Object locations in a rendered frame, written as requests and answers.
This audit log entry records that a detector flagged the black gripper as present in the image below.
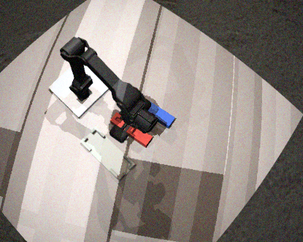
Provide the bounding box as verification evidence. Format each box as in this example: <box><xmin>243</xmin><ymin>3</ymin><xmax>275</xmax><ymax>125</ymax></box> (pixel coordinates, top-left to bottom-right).
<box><xmin>110</xmin><ymin>98</ymin><xmax>151</xmax><ymax>144</ymax></box>

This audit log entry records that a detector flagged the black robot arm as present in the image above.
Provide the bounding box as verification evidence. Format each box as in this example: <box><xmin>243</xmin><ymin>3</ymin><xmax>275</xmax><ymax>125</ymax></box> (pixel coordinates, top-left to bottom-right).
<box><xmin>60</xmin><ymin>36</ymin><xmax>158</xmax><ymax>133</ymax></box>

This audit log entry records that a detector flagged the blue bar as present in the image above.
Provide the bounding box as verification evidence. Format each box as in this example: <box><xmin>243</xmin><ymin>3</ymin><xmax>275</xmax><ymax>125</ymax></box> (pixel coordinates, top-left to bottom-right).
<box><xmin>148</xmin><ymin>102</ymin><xmax>175</xmax><ymax>129</ymax></box>

